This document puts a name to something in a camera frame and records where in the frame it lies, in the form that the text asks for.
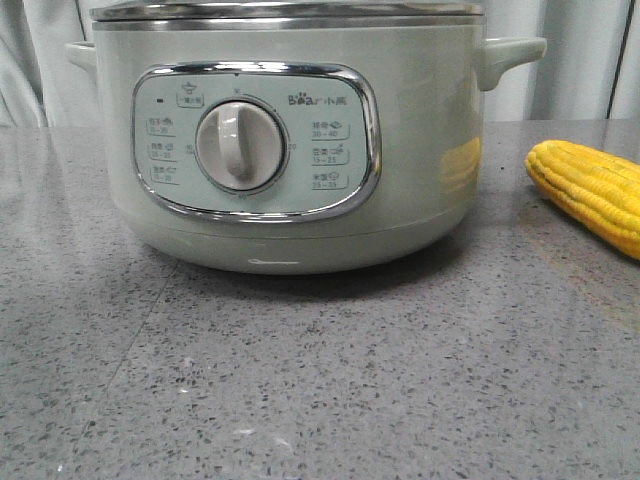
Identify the glass pot lid steel rim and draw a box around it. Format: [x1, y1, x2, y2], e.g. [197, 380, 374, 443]
[90, 1, 485, 22]

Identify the yellow corn cob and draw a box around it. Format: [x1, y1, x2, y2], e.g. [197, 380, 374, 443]
[525, 140, 639, 259]

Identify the light green electric cooking pot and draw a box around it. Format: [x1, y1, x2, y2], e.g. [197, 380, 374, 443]
[66, 15, 546, 274]

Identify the white pleated curtain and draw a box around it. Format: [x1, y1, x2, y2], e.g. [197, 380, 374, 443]
[1, 1, 639, 128]

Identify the black vertical cable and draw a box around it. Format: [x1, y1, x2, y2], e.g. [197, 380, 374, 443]
[603, 0, 637, 120]

